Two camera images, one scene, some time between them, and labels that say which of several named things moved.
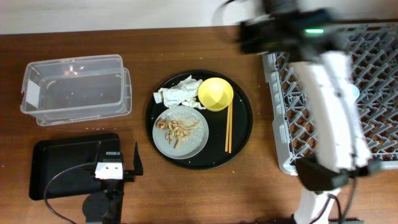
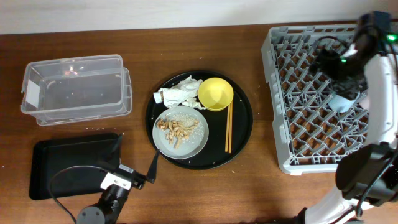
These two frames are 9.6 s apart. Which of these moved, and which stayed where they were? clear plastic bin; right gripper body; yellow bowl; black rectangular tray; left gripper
Moved: right gripper body; left gripper
Stayed: yellow bowl; black rectangular tray; clear plastic bin
